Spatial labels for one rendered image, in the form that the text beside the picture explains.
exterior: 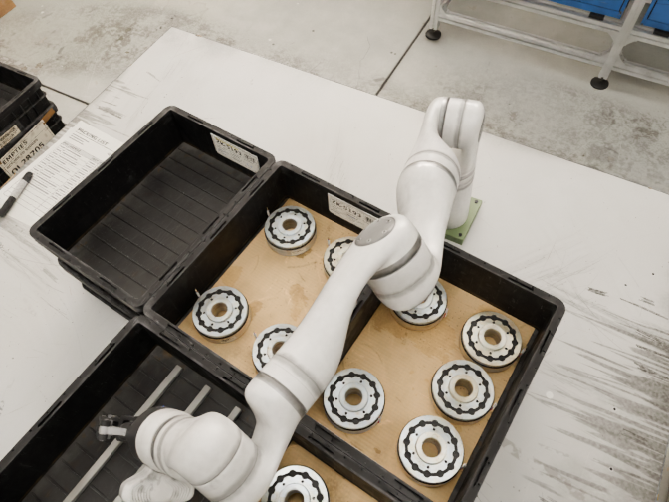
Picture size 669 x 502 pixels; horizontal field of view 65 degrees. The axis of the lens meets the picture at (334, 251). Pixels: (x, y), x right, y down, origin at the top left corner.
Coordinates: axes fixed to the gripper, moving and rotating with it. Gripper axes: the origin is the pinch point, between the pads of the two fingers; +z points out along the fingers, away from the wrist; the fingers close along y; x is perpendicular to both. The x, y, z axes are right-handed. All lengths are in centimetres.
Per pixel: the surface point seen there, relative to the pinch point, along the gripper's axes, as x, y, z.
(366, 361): -14.1, -34.8, -12.3
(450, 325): -22, -47, -20
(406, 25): -194, -129, 90
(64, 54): -158, 7, 199
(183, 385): -6.1, -10.1, 7.3
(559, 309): -25, -53, -38
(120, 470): 8.1, -2.6, 8.5
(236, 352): -13.0, -17.1, 3.3
